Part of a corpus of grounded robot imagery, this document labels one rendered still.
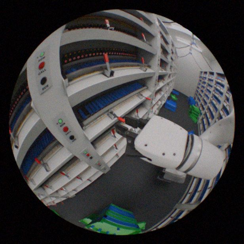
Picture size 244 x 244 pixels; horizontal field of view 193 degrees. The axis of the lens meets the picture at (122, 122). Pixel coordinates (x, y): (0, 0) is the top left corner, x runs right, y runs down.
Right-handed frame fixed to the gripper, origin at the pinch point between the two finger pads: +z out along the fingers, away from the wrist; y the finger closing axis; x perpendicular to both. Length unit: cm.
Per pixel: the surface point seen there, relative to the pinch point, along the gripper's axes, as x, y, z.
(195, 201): 64, 8, -103
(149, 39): -43, -52, 11
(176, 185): 95, -16, -67
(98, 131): 8.6, 2.8, 14.4
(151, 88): 5, -52, 14
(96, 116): 3.8, -0.6, 17.8
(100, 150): 27.0, 6.0, 19.8
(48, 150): 3.1, 27.9, 19.9
